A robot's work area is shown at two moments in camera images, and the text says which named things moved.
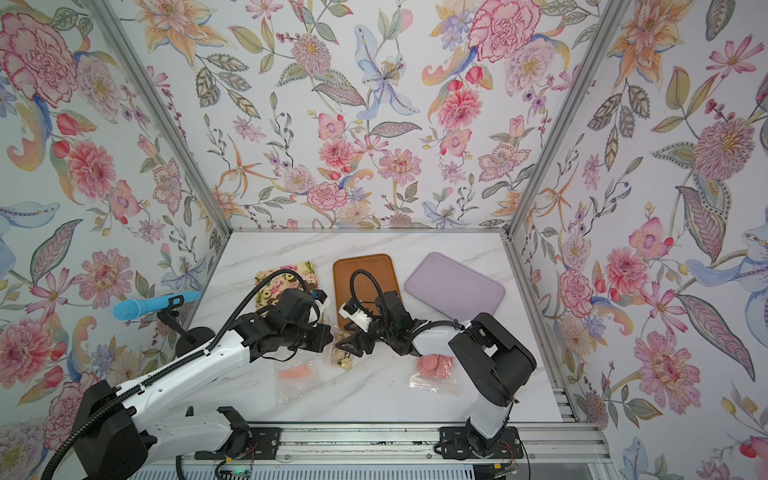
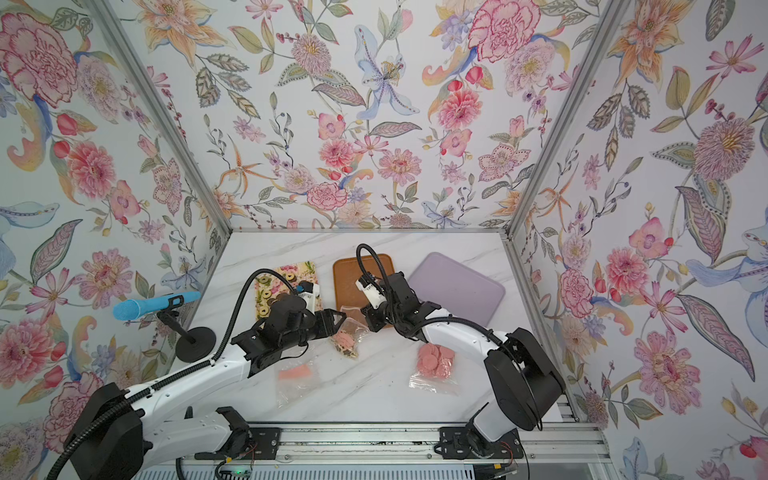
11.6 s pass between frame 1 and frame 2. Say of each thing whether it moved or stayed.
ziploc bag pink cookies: stayed
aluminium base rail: stayed
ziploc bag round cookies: stayed
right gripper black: moved
